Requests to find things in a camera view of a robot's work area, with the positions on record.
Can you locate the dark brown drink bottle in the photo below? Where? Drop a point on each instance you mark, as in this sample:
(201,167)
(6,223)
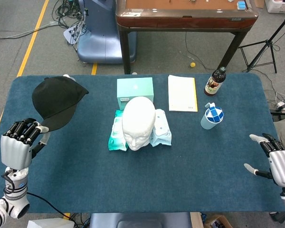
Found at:
(213,83)

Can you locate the green wet wipes pack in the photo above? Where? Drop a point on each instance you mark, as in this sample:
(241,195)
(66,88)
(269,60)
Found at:
(115,139)

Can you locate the dark blue table mat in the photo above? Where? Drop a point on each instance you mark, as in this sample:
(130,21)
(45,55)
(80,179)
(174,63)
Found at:
(180,171)

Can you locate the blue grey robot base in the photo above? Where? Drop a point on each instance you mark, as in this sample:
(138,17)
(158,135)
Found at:
(99,35)

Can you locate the white mannequin head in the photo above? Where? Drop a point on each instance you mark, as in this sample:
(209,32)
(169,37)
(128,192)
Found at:
(139,118)

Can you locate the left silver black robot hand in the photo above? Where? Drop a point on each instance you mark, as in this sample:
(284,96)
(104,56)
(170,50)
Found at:
(15,152)

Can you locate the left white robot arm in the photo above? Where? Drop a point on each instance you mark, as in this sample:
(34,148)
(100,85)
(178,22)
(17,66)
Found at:
(14,194)

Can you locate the white box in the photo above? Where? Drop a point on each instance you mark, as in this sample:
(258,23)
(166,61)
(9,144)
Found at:
(50,224)

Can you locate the teal cardboard box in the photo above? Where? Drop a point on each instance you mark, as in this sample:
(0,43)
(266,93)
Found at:
(134,86)

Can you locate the white storage bin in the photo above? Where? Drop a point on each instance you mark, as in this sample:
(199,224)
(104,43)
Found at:
(279,6)

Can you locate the black baseball cap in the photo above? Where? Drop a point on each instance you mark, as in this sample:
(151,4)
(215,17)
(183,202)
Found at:
(57,99)

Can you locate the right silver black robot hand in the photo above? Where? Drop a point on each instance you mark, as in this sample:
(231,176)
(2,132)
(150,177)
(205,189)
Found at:
(282,168)

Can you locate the black tripod stand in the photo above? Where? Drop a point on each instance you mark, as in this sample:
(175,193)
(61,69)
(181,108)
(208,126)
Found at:
(267,44)

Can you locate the white booklet with yellow edge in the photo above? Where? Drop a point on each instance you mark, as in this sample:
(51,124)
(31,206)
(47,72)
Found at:
(181,93)

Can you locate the clear plastic water bottle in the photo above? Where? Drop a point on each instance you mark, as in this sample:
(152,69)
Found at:
(68,76)

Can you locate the blue white snake puzzle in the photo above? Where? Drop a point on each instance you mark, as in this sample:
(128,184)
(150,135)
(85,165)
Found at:
(215,114)

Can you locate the small yellow ball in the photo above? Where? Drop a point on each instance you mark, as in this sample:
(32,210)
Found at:
(192,65)

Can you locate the light blue plastic cup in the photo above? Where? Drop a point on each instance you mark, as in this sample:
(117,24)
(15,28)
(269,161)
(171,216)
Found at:
(207,123)

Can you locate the grey blue robot chassis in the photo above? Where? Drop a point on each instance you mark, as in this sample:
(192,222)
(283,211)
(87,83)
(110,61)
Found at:
(140,221)

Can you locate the small blue box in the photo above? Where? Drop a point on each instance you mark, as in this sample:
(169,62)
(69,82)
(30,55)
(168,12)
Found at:
(241,5)

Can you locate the light blue wet wipes pack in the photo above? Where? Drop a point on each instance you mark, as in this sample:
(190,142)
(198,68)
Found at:
(162,130)

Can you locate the brown wooden table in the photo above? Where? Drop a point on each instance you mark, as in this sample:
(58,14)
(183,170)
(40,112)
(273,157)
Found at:
(185,16)

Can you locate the brown cardboard box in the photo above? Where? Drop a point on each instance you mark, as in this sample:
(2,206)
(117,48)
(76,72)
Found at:
(216,222)

